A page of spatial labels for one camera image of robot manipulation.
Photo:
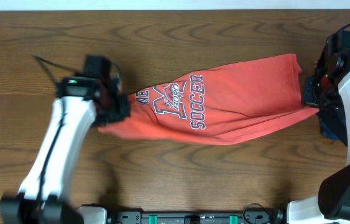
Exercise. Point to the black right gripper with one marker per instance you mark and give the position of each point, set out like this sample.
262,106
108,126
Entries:
309,98

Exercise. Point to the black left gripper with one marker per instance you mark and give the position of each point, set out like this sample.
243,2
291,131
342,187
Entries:
124,112

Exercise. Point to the red Boyd soccer t-shirt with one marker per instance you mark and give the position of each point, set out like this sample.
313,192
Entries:
224,105

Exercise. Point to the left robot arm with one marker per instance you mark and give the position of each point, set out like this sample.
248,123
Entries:
91,97

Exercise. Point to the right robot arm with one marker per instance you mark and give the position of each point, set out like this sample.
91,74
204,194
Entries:
332,203

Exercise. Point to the dark printed folded garment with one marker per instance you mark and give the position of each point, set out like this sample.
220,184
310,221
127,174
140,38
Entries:
333,124

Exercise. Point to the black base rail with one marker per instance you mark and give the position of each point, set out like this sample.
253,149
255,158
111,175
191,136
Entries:
253,216

